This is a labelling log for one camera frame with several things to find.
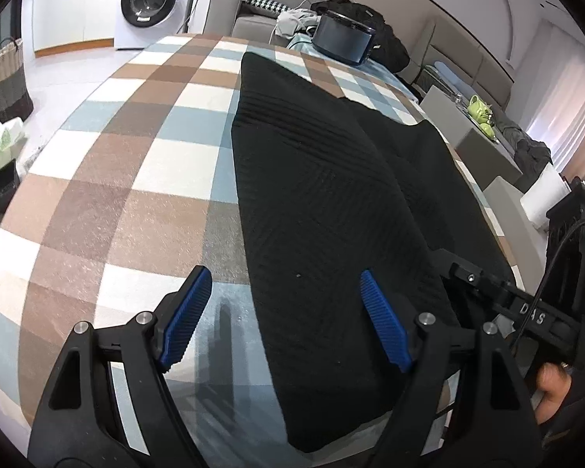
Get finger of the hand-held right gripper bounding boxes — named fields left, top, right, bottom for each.
left=431, top=248, right=522, bottom=310

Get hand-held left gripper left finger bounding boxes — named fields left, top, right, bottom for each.
left=27, top=266, right=213, bottom=468

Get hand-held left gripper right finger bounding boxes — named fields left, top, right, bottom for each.
left=361, top=269, right=542, bottom=468

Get black t-shirt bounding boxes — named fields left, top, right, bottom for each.
left=230, top=51, right=518, bottom=440

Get dark grey clothes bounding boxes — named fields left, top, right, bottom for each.
left=496, top=122, right=553, bottom=182

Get person's right hand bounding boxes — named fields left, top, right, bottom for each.
left=536, top=363, right=573, bottom=425

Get white paper towel roll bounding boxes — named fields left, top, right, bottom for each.
left=521, top=163, right=572, bottom=229

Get grey block cabinet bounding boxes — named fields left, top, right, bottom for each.
left=418, top=85, right=551, bottom=293

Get brown blue checked tablecloth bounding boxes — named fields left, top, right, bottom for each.
left=0, top=33, right=518, bottom=452

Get light curtain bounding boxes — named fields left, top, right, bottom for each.
left=525, top=24, right=585, bottom=183

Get blue pillow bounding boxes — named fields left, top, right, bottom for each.
left=430, top=61, right=463, bottom=92

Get black box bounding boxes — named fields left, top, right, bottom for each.
left=0, top=158, right=21, bottom=206

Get black bag on sofa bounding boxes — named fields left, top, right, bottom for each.
left=311, top=0, right=411, bottom=73

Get green white plastic bag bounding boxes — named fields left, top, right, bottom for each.
left=0, top=117, right=28, bottom=182

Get black rice cooker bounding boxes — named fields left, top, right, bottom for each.
left=312, top=8, right=379, bottom=67

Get light blue checked table cover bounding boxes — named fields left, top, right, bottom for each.
left=287, top=33, right=420, bottom=103

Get woven laundry basket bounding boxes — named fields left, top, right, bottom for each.
left=0, top=38, right=35, bottom=124

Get light grey cloth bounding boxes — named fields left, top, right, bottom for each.
left=275, top=9, right=323, bottom=38

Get grey sofa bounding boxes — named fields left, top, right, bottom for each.
left=202, top=0, right=332, bottom=42

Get white washing machine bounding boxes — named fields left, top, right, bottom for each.
left=114, top=0, right=202, bottom=51

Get houndstooth pillow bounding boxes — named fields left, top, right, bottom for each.
left=246, top=0, right=293, bottom=13

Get white base cabinets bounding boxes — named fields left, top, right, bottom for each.
left=32, top=0, right=122, bottom=57

